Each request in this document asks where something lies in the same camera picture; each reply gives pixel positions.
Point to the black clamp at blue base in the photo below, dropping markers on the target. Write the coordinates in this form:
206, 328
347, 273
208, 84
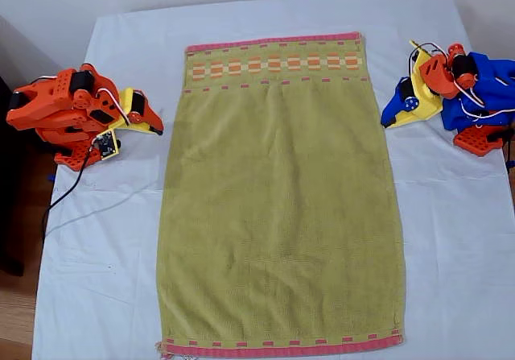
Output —
499, 135

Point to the dark wooden cabinet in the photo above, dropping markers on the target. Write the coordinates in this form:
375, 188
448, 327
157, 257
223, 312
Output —
8, 175

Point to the camera board on red-orange arm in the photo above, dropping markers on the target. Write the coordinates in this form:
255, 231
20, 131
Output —
108, 146

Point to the pale table cloth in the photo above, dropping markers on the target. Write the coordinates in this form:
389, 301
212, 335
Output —
120, 255

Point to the green towel with pink border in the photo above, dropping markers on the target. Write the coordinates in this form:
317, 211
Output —
281, 195

